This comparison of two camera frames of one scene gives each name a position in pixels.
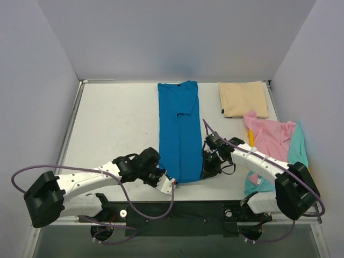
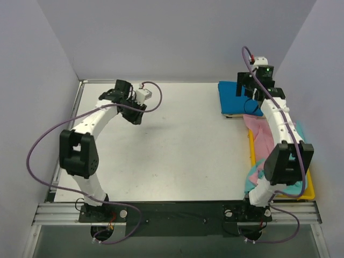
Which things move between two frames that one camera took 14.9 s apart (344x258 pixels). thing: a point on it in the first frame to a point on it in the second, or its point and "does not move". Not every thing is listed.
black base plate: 180,219 does not move
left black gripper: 155,177 to 133,113
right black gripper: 209,165 to 242,84
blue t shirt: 181,151 to 231,104
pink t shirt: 271,138 does not move
